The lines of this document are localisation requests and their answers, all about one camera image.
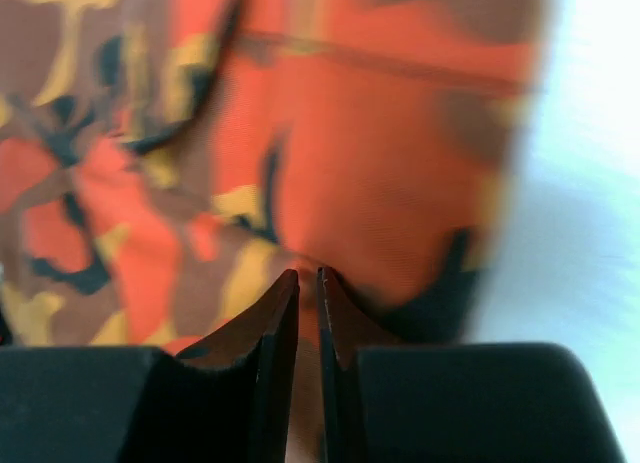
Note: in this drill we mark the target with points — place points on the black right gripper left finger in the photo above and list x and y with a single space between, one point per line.
225 398

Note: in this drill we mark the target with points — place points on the orange camouflage trousers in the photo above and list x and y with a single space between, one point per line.
164 161

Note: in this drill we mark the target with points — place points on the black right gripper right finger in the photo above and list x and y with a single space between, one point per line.
386 400

